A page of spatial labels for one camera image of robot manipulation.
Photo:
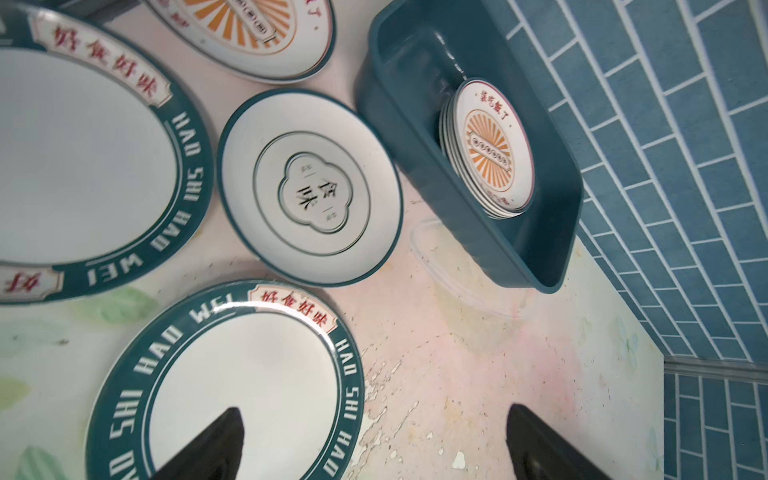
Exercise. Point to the green lettered rim plate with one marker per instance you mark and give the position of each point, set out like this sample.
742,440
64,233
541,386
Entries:
278,354
107,168

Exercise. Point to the white plate green flower outline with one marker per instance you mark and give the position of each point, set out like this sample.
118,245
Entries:
309,188

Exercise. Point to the orange sunburst plate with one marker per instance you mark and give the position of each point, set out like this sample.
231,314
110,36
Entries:
272,41
486,144

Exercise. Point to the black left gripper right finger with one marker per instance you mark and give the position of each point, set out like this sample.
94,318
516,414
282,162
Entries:
538,452

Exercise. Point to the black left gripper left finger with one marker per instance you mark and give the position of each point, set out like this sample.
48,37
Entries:
215,453

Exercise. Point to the teal plastic bin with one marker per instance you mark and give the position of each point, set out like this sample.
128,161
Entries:
442,89

